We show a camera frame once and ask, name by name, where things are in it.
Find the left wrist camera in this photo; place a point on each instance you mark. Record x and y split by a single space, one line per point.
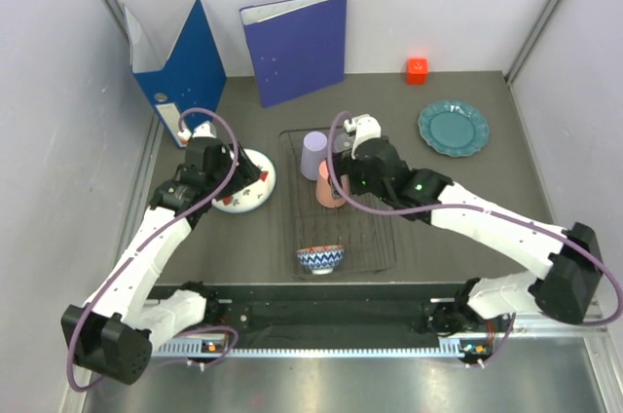
204 130

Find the white watermelon pattern plate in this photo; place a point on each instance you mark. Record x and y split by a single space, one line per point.
257 193

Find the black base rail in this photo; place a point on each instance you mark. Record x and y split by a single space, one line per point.
337 316

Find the purple folder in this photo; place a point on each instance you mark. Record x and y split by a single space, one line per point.
296 47

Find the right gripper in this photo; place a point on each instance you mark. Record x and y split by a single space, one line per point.
345 164

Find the blue patterned bowl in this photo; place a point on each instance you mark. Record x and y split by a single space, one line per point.
321 260

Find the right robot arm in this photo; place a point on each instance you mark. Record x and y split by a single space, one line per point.
561 274

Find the orange cube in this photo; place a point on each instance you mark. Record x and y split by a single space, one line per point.
417 71

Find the clear glass tumbler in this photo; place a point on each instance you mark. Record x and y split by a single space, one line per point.
343 146

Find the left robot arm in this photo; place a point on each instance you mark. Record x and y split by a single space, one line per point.
114 334

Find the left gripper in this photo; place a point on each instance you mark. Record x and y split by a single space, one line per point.
245 172

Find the black wire dish rack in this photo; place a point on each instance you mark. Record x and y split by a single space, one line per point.
305 222

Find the teal ornate plate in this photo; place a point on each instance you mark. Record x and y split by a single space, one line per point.
454 128

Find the pink plastic cup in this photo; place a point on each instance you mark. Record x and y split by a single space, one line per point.
323 190

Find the blue lever arch binder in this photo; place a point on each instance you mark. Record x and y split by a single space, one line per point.
192 75

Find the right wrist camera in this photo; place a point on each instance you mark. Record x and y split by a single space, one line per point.
361 129

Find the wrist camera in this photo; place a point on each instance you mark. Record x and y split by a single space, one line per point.
361 129
204 130

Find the purple plastic cup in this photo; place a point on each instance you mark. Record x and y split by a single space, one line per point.
314 151

